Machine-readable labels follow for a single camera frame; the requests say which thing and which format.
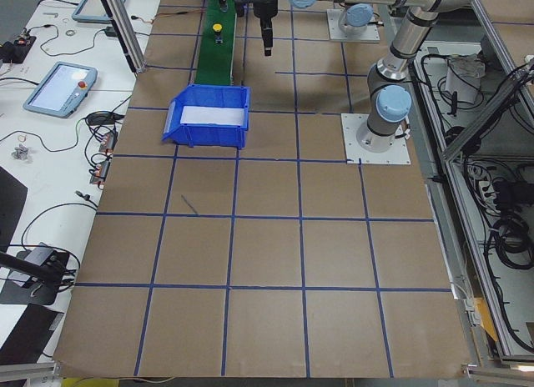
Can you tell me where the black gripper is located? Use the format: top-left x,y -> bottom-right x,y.
253,0 -> 277,56
234,0 -> 251,17

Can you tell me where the yellow mushroom push button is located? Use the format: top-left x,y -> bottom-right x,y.
212,23 -> 223,44

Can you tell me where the green conveyor belt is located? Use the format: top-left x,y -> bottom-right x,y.
194,0 -> 236,85

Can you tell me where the white foam pad left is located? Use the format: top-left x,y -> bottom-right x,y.
180,106 -> 245,126

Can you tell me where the blue plastic bin left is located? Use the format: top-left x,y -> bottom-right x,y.
162,84 -> 250,149

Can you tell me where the teach pendant with screen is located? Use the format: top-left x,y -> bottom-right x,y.
23,62 -> 98,118

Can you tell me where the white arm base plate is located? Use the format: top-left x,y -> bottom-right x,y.
340,113 -> 411,165
326,9 -> 380,43

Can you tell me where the aluminium frame post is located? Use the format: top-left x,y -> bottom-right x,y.
100,0 -> 146,74

